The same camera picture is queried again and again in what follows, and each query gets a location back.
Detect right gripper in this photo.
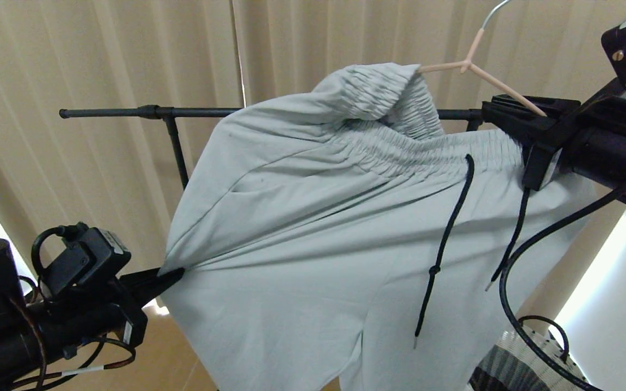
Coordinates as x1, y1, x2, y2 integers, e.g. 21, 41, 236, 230
480, 94, 626, 212

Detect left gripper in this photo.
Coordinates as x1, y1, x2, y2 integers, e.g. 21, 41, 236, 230
0, 265, 186, 381

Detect pink clothes hanger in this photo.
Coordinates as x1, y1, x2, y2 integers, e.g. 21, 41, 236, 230
417, 0, 548, 118

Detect pale grey shorts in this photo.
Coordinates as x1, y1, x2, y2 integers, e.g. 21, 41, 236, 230
158, 62, 599, 391

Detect black clothes rack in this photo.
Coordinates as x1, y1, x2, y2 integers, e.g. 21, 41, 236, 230
59, 105, 485, 191

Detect white laundry basket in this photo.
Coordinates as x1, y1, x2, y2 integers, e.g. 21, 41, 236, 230
468, 315, 591, 391

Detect beige curtain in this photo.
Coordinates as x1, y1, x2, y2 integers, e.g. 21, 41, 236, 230
0, 0, 626, 326

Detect black cable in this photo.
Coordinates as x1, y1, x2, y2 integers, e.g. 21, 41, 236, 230
499, 179, 626, 391

